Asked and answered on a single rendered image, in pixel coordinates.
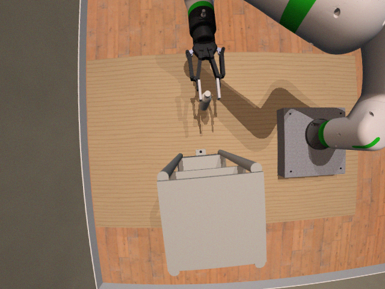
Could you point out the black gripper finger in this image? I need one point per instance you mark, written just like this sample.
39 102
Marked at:
214 67
189 55

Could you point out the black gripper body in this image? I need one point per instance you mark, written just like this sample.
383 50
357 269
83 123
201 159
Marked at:
203 36

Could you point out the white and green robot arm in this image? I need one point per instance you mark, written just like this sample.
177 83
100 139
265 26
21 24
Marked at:
335 27

